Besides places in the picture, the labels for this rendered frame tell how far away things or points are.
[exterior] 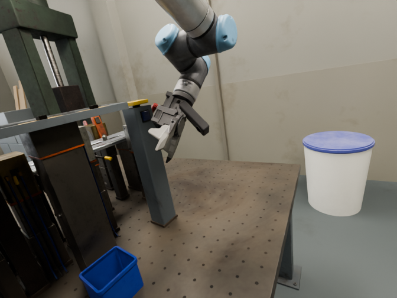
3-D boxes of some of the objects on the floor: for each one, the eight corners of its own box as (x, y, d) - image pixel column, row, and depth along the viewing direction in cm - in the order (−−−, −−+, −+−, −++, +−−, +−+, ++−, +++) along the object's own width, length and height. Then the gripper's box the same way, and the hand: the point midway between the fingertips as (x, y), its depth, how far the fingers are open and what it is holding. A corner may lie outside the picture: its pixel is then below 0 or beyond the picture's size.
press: (132, 167, 352) (68, -59, 259) (78, 197, 276) (-39, -108, 182) (103, 164, 391) (38, -33, 297) (49, 190, 314) (-60, -65, 221)
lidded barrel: (364, 192, 191) (370, 130, 173) (372, 225, 153) (381, 150, 135) (305, 185, 215) (305, 130, 197) (300, 213, 178) (299, 148, 160)
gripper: (173, 107, 76) (150, 158, 71) (162, 73, 57) (130, 139, 52) (195, 115, 74) (173, 167, 70) (192, 83, 55) (162, 151, 51)
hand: (163, 159), depth 60 cm, fingers open, 14 cm apart
